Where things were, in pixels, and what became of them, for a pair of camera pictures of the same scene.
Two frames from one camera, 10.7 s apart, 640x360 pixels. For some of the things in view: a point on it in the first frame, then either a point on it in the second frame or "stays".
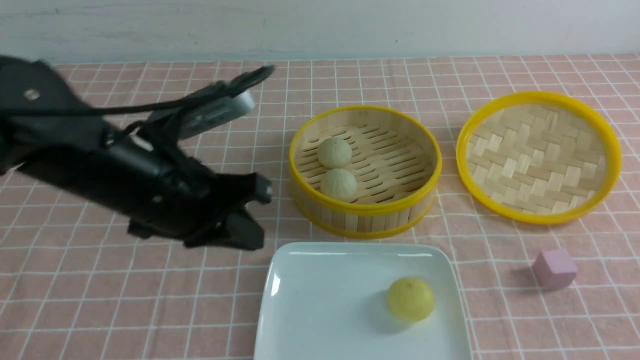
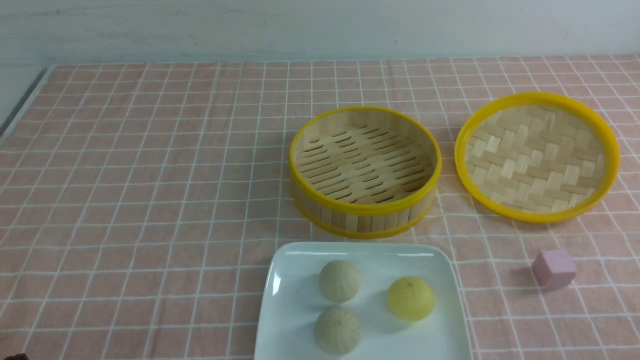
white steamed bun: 334,153 → 339,281
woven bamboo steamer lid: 538,157 stays
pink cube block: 554,268 stays
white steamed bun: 340,184 → 337,331
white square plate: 329,301 stays
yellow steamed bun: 410,298 stays
